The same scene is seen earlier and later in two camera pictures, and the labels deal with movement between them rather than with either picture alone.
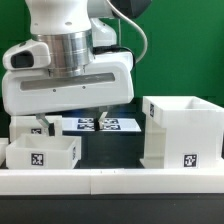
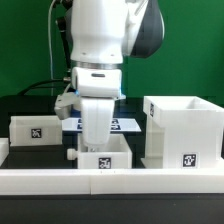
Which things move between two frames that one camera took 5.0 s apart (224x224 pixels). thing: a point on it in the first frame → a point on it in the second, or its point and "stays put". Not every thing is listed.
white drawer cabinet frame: [182, 132] stays put
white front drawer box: [44, 151] → [114, 155]
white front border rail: [108, 181] stays put
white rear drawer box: [30, 125] stays put
